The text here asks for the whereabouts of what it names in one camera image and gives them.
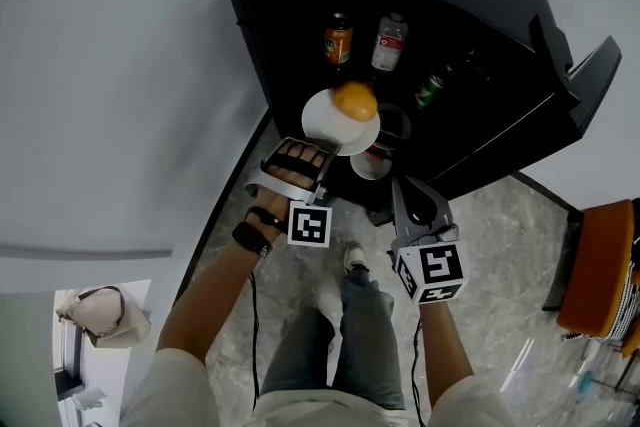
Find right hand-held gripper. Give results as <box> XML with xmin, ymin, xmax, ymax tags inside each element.
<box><xmin>387</xmin><ymin>175</ymin><xmax>470</xmax><ymax>306</ymax></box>

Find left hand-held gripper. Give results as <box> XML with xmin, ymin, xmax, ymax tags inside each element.
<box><xmin>243</xmin><ymin>136</ymin><xmax>343</xmax><ymax>249</ymax></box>

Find white round plate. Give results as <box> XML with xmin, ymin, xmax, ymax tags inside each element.
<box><xmin>300</xmin><ymin>87</ymin><xmax>382</xmax><ymax>158</ymax></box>

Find round orange bread food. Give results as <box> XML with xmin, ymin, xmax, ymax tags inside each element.
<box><xmin>333</xmin><ymin>81</ymin><xmax>379</xmax><ymax>123</ymax></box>

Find person's right forearm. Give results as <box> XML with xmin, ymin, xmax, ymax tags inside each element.
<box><xmin>416</xmin><ymin>298</ymin><xmax>476</xmax><ymax>409</ymax></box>

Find person's left forearm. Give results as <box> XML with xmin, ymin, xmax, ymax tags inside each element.
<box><xmin>155</xmin><ymin>188</ymin><xmax>292</xmax><ymax>366</ymax></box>

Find person's left hand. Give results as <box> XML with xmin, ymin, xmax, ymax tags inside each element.
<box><xmin>267</xmin><ymin>142</ymin><xmax>327</xmax><ymax>190</ymax></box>

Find person's white shoe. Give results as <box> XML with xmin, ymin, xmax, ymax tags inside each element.
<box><xmin>343</xmin><ymin>241</ymin><xmax>372</xmax><ymax>275</ymax></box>

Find small white bowl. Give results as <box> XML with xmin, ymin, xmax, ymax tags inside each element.
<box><xmin>349</xmin><ymin>148</ymin><xmax>394</xmax><ymax>182</ymax></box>

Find black wrist watch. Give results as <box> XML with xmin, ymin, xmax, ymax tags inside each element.
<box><xmin>231</xmin><ymin>220</ymin><xmax>274</xmax><ymax>258</ymax></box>

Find clear glass bowl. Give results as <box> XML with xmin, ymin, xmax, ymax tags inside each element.
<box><xmin>375</xmin><ymin>103</ymin><xmax>413</xmax><ymax>150</ymax></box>

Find green drink can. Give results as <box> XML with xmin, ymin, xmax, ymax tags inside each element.
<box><xmin>413</xmin><ymin>64</ymin><xmax>454</xmax><ymax>113</ymax></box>

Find person's grey jeans legs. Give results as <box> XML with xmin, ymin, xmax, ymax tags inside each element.
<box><xmin>259</xmin><ymin>275</ymin><xmax>407</xmax><ymax>412</ymax></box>

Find clear plastic water bottle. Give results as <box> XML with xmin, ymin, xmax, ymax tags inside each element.
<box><xmin>370</xmin><ymin>11</ymin><xmax>410</xmax><ymax>73</ymax></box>

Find orange soda can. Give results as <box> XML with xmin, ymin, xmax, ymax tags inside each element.
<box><xmin>323</xmin><ymin>12</ymin><xmax>355</xmax><ymax>66</ymax></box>

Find person's light shirt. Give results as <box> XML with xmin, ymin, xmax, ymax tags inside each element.
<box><xmin>118</xmin><ymin>348</ymin><xmax>522</xmax><ymax>427</ymax></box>

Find orange padded chair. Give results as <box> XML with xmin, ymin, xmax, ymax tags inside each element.
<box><xmin>556</xmin><ymin>198</ymin><xmax>640</xmax><ymax>342</ymax></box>

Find beige handbag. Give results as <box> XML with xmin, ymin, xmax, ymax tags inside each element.
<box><xmin>55</xmin><ymin>285</ymin><xmax>153</xmax><ymax>350</ymax></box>

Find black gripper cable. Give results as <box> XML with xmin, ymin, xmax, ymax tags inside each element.
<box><xmin>247</xmin><ymin>268</ymin><xmax>262</xmax><ymax>412</ymax></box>
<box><xmin>409</xmin><ymin>318</ymin><xmax>427</xmax><ymax>427</ymax></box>

